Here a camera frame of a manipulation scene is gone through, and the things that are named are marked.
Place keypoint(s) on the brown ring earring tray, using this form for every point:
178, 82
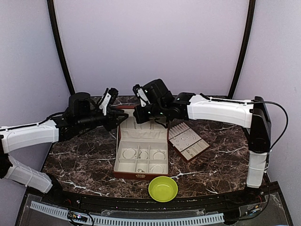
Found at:
186, 142

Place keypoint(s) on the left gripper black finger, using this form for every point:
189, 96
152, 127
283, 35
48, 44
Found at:
117, 122
121, 114

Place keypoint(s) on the silver wrap bangle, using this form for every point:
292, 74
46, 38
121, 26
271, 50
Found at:
157, 169

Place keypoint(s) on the brown wooden jewelry box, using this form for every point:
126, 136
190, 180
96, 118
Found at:
136, 144

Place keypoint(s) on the silver beaded bangle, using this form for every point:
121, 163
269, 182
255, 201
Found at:
159, 155

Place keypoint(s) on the green bowl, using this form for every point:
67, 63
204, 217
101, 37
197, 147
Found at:
163, 189

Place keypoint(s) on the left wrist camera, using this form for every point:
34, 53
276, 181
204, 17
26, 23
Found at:
107, 99

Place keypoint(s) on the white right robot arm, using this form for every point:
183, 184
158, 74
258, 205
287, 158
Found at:
157, 102

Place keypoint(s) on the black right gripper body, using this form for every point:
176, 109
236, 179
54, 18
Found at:
143, 117

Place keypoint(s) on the black frame post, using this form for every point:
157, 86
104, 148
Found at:
59, 46
243, 49

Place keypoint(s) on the black right frame post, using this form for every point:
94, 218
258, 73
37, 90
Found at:
243, 49

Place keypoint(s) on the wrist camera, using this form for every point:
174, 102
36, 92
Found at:
140, 94
107, 99

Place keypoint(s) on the white slotted cable duct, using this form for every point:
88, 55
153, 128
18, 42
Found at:
123, 219

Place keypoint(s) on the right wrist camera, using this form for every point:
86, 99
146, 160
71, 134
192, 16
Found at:
140, 94

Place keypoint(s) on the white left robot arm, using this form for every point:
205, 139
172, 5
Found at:
82, 114

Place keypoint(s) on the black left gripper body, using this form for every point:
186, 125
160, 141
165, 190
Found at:
109, 125

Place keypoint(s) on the black left frame post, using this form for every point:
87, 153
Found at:
59, 46

